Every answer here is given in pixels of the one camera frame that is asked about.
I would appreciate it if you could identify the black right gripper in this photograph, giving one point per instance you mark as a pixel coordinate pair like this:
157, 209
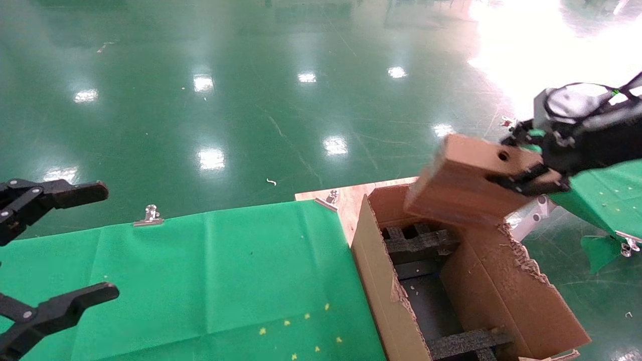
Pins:
597, 140

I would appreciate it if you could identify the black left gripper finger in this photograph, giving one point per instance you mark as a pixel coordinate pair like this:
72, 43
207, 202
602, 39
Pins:
65, 308
50, 194

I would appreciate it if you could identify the small brown cardboard box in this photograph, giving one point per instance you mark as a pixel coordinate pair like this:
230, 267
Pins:
461, 185

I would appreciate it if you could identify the large open cardboard carton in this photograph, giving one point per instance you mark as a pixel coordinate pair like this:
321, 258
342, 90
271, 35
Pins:
511, 301

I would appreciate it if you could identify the silver binder clip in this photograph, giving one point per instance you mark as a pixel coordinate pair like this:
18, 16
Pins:
148, 216
327, 200
628, 245
509, 122

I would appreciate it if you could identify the white table leg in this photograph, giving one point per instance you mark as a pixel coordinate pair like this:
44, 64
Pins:
531, 215

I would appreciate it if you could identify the small green table cloth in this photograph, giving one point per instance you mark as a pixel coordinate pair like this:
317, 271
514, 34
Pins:
602, 200

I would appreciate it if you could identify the large green table cloth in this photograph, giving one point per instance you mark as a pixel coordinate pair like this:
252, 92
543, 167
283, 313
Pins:
175, 281

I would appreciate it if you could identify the dark grey inner panel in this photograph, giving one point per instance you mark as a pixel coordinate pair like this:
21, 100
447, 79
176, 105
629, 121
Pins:
426, 306

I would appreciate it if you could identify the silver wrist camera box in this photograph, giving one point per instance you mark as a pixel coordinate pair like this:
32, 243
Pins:
577, 100

